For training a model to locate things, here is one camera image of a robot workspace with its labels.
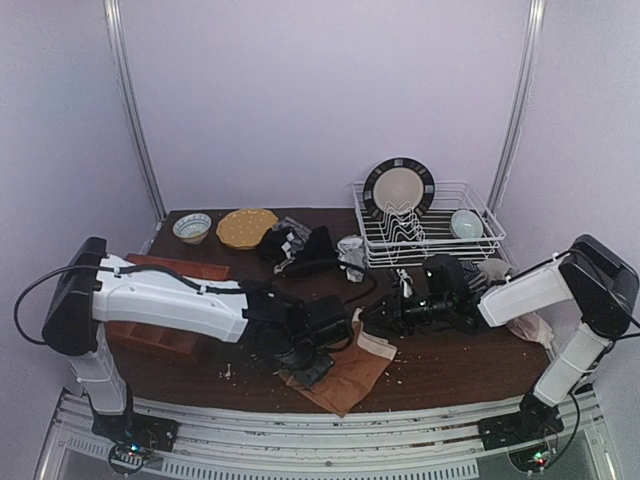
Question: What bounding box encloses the tan brown boxer underwear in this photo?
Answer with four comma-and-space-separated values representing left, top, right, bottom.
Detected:
278, 308, 398, 417

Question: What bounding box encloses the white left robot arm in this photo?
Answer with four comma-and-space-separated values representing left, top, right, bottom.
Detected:
41, 237, 355, 442

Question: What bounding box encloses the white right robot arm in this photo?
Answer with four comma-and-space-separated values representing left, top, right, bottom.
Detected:
361, 234, 639, 450

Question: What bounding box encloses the blue striped underwear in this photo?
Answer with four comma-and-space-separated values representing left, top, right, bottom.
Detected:
460, 260, 492, 294

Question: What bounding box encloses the black underwear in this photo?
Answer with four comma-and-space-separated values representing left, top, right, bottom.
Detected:
256, 225, 338, 278

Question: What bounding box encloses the pink beige underwear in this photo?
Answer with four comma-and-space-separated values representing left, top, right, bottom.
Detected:
506, 312, 555, 350

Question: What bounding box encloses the grey underwear pile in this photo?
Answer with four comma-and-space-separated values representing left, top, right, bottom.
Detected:
272, 217, 311, 257

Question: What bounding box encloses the grey white underwear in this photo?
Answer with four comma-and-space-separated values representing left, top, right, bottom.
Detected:
337, 235, 366, 283

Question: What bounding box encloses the grey cloth by rack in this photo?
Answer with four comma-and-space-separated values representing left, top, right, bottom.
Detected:
478, 258, 513, 285

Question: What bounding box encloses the light green bowl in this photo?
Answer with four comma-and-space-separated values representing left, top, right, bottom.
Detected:
450, 209, 484, 240

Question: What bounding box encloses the brown wooden organizer box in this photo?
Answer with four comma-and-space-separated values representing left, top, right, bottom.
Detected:
105, 253, 233, 366

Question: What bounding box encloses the yellow dotted plate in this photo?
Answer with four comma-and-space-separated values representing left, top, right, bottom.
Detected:
216, 208, 279, 250

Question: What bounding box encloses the black rimmed beige plate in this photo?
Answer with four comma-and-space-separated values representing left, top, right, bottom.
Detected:
362, 157, 436, 221

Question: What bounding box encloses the blue patterned bowl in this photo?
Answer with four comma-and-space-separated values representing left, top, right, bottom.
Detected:
172, 213, 212, 245

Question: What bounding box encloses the white wire dish rack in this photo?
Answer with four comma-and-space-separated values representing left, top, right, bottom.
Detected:
352, 181, 506, 268

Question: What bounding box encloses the metal front rail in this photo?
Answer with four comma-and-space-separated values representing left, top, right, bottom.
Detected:
32, 392, 624, 479

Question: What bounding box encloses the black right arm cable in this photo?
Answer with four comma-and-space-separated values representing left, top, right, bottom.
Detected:
564, 319, 640, 451

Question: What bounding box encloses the right metal corner post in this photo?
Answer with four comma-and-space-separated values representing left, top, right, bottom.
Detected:
487, 0, 547, 213

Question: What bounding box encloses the metal corner post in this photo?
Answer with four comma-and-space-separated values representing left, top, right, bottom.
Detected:
487, 0, 547, 213
103, 0, 167, 223

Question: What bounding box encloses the left metal corner post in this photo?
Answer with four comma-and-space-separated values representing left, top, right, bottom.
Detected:
103, 0, 167, 223

